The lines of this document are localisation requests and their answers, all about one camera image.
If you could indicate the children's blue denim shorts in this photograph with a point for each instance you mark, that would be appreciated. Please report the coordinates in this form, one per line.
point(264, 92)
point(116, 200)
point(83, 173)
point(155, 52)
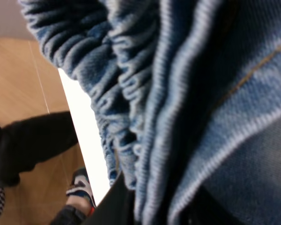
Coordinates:
point(186, 94)

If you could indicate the person's dark trouser leg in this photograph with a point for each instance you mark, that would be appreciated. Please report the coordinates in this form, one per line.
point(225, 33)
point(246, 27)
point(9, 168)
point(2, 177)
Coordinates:
point(25, 143)

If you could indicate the blue white sneaker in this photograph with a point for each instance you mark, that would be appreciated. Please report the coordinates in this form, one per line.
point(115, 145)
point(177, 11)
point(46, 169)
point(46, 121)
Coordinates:
point(80, 194)

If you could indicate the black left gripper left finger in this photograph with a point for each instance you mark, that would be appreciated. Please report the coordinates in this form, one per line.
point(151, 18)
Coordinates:
point(116, 208)

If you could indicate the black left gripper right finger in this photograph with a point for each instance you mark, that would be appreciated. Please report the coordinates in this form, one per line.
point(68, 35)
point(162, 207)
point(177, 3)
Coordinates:
point(205, 210)

